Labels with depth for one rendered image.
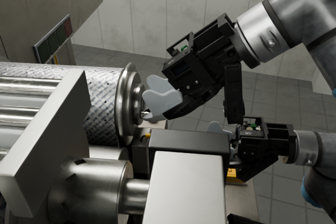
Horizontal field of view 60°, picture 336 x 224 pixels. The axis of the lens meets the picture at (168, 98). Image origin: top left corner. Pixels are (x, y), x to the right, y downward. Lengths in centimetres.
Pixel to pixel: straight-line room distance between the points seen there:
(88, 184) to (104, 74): 27
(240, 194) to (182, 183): 69
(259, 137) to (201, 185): 47
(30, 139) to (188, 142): 9
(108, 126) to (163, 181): 34
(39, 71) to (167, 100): 23
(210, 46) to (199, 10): 259
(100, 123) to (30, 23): 45
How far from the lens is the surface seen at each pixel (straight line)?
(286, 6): 40
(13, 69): 57
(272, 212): 196
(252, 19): 40
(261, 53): 40
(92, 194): 26
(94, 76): 50
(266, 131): 63
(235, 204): 82
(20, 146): 17
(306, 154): 66
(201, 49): 42
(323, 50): 40
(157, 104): 46
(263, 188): 205
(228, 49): 42
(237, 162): 64
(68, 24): 106
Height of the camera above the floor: 157
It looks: 36 degrees down
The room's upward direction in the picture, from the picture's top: straight up
